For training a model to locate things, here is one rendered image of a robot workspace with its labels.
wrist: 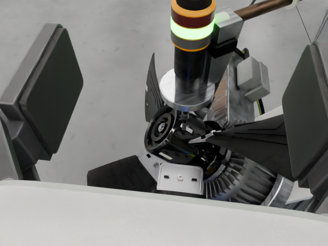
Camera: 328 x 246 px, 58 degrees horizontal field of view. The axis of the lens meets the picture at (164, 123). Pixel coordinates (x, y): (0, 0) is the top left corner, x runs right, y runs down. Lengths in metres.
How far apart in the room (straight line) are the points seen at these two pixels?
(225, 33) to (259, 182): 0.41
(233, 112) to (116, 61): 1.94
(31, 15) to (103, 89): 1.31
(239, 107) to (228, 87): 0.06
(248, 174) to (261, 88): 0.28
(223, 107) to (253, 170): 0.20
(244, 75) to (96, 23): 2.39
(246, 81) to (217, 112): 0.12
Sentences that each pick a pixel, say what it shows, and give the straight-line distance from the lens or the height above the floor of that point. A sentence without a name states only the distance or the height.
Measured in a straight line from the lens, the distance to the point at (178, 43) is 0.31.
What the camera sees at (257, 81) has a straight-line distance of 0.84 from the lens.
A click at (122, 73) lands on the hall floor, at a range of 2.51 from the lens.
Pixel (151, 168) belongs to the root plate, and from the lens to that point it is 0.71.
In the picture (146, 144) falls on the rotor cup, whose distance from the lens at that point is 0.63.
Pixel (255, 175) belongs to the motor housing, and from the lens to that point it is 0.67.
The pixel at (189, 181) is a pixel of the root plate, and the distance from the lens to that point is 0.61.
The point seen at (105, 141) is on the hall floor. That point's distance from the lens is 2.10.
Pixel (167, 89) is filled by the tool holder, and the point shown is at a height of 1.46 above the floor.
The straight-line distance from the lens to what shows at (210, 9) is 0.30.
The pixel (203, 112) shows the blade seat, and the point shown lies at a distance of 0.68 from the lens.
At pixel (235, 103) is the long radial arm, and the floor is 1.12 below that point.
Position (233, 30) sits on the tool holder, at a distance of 0.34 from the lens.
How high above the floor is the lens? 1.73
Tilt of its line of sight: 54 degrees down
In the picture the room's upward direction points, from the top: 1 degrees counter-clockwise
